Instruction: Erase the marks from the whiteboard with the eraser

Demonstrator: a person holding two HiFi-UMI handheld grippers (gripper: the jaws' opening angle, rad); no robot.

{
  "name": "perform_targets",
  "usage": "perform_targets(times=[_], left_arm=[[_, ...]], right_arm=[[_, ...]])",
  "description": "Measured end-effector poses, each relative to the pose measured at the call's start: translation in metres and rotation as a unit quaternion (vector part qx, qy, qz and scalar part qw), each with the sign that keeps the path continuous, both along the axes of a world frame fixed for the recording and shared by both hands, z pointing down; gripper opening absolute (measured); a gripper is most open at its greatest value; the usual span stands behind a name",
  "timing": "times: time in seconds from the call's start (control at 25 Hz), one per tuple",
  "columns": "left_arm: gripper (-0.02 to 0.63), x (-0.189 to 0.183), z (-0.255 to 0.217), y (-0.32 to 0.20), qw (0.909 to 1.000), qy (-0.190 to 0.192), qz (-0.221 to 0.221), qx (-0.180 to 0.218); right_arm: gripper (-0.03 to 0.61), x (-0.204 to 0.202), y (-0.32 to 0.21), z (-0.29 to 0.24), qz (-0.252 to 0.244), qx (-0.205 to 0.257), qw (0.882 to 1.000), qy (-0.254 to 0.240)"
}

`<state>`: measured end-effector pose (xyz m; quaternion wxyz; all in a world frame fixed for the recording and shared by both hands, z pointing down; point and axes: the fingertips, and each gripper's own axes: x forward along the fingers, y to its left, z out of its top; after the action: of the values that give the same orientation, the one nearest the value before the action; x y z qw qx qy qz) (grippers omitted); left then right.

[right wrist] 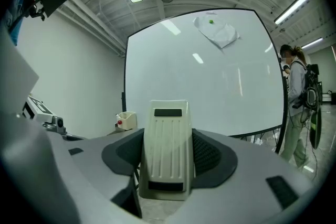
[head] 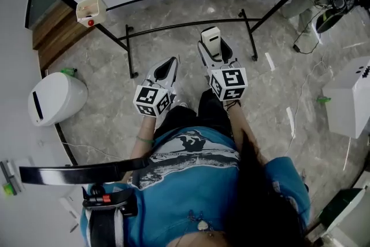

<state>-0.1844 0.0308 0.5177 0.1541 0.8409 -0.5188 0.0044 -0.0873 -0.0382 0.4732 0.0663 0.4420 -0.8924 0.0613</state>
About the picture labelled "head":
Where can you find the black clamp with red button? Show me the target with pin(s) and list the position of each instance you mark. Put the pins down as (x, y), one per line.
(99, 199)

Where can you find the black curved mount bar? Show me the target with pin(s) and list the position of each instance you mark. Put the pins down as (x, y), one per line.
(72, 175)

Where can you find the white rounded appliance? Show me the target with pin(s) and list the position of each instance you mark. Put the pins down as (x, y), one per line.
(60, 98)

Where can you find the black green office chair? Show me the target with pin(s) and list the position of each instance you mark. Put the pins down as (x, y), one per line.
(326, 21)

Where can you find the dark glass panel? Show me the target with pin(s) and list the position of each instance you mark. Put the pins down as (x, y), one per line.
(40, 3)

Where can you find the person's black trousers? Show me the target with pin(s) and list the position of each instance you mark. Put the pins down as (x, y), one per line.
(208, 112)

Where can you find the white marker holder box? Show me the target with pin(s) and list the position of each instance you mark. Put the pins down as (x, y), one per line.
(96, 13)

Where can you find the wooden platform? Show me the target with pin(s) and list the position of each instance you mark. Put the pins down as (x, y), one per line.
(55, 34)

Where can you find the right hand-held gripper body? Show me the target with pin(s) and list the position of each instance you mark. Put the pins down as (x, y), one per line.
(231, 78)

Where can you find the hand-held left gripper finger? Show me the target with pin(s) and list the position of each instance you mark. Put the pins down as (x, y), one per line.
(151, 72)
(174, 75)

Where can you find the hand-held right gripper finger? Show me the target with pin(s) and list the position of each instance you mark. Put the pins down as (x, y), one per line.
(231, 55)
(205, 59)

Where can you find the small white rectangular device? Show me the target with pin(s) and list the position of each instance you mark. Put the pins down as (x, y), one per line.
(211, 37)

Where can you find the dark green white-framed panel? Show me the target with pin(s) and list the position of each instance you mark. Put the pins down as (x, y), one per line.
(341, 208)

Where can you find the red round magnet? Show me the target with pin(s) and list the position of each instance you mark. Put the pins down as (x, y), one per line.
(91, 22)

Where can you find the person's right forearm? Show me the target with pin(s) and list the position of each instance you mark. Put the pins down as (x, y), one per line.
(238, 124)

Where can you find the person's left forearm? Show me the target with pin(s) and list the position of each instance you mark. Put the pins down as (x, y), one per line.
(143, 130)

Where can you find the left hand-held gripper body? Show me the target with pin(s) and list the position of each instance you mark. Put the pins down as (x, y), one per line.
(148, 98)

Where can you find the white cabinet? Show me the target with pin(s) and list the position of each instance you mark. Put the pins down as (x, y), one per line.
(347, 101)

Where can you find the green spray bottle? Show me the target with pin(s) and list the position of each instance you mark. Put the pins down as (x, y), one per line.
(68, 71)
(323, 99)

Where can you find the small green item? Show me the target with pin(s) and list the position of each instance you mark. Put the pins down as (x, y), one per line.
(8, 189)

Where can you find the person's blue printed t-shirt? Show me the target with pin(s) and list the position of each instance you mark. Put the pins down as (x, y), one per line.
(188, 193)

